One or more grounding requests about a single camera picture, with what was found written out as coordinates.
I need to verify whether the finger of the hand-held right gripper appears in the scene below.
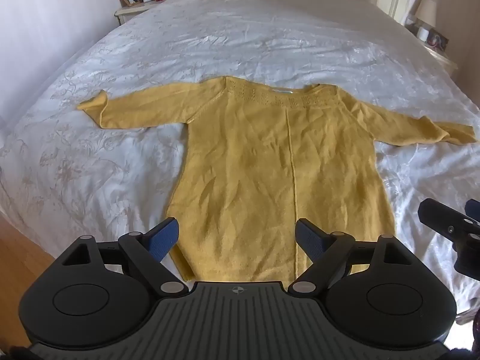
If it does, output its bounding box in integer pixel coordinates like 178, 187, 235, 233
464, 200, 480, 225
419, 199, 480, 241

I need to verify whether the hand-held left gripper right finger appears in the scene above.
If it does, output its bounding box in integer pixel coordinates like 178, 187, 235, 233
288, 217, 415, 296

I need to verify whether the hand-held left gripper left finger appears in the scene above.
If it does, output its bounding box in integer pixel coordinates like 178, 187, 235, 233
62, 217, 190, 296

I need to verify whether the yellow knit sweater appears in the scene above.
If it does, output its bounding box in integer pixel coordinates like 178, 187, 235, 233
77, 76, 478, 283

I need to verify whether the white embroidered bedspread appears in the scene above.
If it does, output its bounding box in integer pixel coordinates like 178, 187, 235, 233
0, 0, 480, 331

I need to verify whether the table lamp with white shade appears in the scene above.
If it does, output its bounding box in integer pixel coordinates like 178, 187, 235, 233
412, 0, 438, 28

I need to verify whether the dark picture frame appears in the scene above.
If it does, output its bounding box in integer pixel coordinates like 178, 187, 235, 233
429, 32, 450, 52

